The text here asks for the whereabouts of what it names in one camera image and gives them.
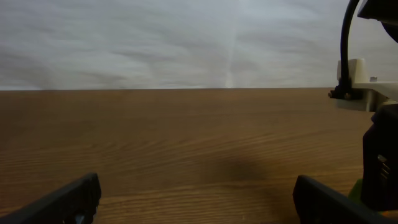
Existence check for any black cable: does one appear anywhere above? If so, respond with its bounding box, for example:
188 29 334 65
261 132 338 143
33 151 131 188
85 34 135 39
328 0 363 100

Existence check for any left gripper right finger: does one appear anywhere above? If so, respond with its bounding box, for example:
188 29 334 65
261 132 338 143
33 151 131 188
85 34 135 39
292 174 398 224

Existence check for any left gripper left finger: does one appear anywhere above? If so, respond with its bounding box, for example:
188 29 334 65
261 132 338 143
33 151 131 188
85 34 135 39
0 172 102 224

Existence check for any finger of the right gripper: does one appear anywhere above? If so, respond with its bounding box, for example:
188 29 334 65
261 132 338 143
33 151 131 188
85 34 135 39
360 136 398 212

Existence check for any green cube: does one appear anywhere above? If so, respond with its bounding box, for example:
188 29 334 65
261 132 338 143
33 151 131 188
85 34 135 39
347 178 364 205

